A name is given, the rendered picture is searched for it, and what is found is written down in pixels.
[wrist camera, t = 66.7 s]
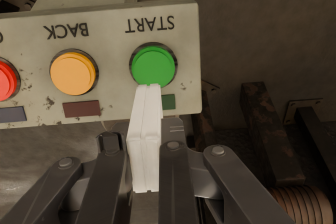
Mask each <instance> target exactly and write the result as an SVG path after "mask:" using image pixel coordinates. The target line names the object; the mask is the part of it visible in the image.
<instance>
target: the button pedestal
mask: <svg viewBox="0 0 336 224"><path fill-rule="evenodd" d="M137 1H138V0H36V2H35V4H34V5H33V7H32V9H31V10H30V11H20V12H7V13H0V61H1V62H3V63H5V64H6V65H8V66H9V67H10V68H11V69H12V71H13V72H14V74H15V77H16V81H17V85H16V89H15V91H14V93H13V94H12V95H11V96H9V97H8V98H7V99H5V100H2V101H0V108H10V107H23V109H24V112H25V116H26V119H27V121H18V122H6V123H0V129H10V128H23V127H35V126H48V125H60V124H73V123H86V122H98V121H111V120H123V119H130V118H131V115H132V110H133V105H134V100H135V95H136V90H137V87H138V86H139V85H140V84H139V83H138V82H137V81H136V80H135V78H134V76H133V73H132V62H133V59H134V57H135V55H136V54H137V52H138V51H140V50H141V49H143V48H145V47H148V46H159V47H162V48H164V49H165V50H167V51H168V52H169V53H170V54H171V56H172V58H173V60H174V65H175V71H174V75H173V78H172V79H171V81H170V82H169V83H168V84H167V85H165V86H163V87H161V88H160V91H161V95H172V94H174V95H175V109H169V110H162V114H163V116H174V115H186V114H198V113H201V111H202V85H201V57H200V30H199V6H198V4H197V2H196V1H195V0H153V1H141V2H137ZM65 53H78V54H81V55H83V56H85V57H86V58H88V59H89V60H90V61H91V63H92V64H93V67H94V69H95V80H94V83H93V85H92V86H91V88H90V89H89V90H88V91H87V92H85V93H83V94H79V95H70V94H66V93H64V92H62V91H61V90H59V89H58V88H57V87H56V86H55V85H54V83H53V81H52V78H51V66H52V64H53V62H54V61H55V60H56V59H57V58H58V57H59V56H61V55H62V54H65ZM97 100H98V101H99V106H100V112H101V115H94V116H81V117H69V118H65V113H64V109H63V105H62V103H72V102H85V101H97Z"/></svg>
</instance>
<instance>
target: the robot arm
mask: <svg viewBox="0 0 336 224"><path fill-rule="evenodd" d="M95 140H96V145H97V151H98V155H97V158H96V159H94V160H91V161H87V162H83V163H81V159H80V158H78V157H75V156H67V157H63V158H61V159H59V160H57V161H56V162H54V163H53V164H52V165H51V166H50V167H49V168H48V169H47V171H46V172H45V173H44V174H43V175H42V176H41V177H40V178H39V179H38V180H37V181H36V182H35V183H34V184H33V185H32V187H31V188H30V189H29V190H28V191H27V192H26V193H25V194H24V195H23V196H22V197H21V198H20V199H19V200H18V201H17V202H16V204H15V205H14V206H13V207H12V208H11V209H10V210H9V211H8V212H7V213H6V214H5V215H4V216H3V217H2V218H1V220H0V224H130V218H131V209H132V201H133V192H132V187H133V191H135V192H136V193H146V192H147V190H151V192H158V224H199V221H198V214H197V207H196V200H195V196H197V197H202V198H204V199H205V203H206V204H207V206H208V208H209V210H210V212H211V214H212V215H213V217H214V219H215V221H216V223H217V224H296V223H295V222H294V221H293V219H292V218H291V217H290V216H289V215H288V214H287V213H286V211H285V210H284V209H283V208H282V207H281V206H280V204H279V203H278V202H277V201H276V200H275V199H274V198H273V196H272V195H271V194H270V193H269V192H268V191H267V190H266V188H265V187H264V186H263V185H262V184H261V183H260V181H259V180H258V179H257V178H256V177H255V176H254V175H253V173H252V172H251V171H250V170H249V169H248V168H247V167H246V165H245V164H244V163H243V162H242V161H241V160H240V158H239V157H238V156H237V155H236V154H235V153H234V152H233V150H232V149H230V148H229V147H227V146H225V145H219V144H216V145H211V146H208V147H207V148H205V149H204V151H203V152H197V151H193V150H191V149H189V148H188V146H187V144H186V138H185V131H184V124H183V121H182V120H181V119H180V118H179V117H171V118H163V109H162V97H161V86H160V85H159V84H158V83H153V84H150V85H149V86H147V85H146V84H140V85H138V86H137V88H136V93H135V98H134V103H133V108H132V113H131V118H130V121H127V122H116V123H115V124H114V125H113V126H112V127H111V130H107V131H104V132H101V133H100V134H98V135H97V136H96V138H95Z"/></svg>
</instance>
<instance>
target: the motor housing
mask: <svg viewBox="0 0 336 224"><path fill-rule="evenodd" d="M239 104H240V107H241V110H242V113H243V116H244V119H245V123H246V126H247V129H248V132H249V135H250V138H251V141H252V144H253V147H254V151H255V154H256V157H257V160H258V163H259V166H260V169H261V172H262V175H263V179H264V182H265V185H266V190H267V191H268V192H269V193H270V194H271V195H272V197H273V198H274V199H275V200H276V201H277V202H278V203H279V205H280V206H281V207H282V208H283V209H284V210H285V211H286V213H287V214H288V215H289V216H290V217H291V218H292V220H293V221H294V222H295V223H296V224H333V212H332V208H331V205H330V202H329V200H328V198H327V197H326V195H325V194H324V193H323V192H322V191H321V190H320V189H319V188H318V187H316V186H310V185H308V184H307V185H303V184H304V181H305V179H306V177H305V175H304V173H303V170H302V168H301V166H300V163H299V161H298V159H297V157H296V154H295V152H294V150H293V148H292V145H291V143H290V141H289V138H288V136H287V134H286V132H285V129H284V127H283V125H282V122H281V120H280V118H279V116H278V113H277V111H276V109H275V107H274V104H273V102H272V100H271V97H270V95H269V93H268V91H267V88H266V86H265V84H264V82H263V81H258V82H246V83H242V84H241V91H240V99H239Z"/></svg>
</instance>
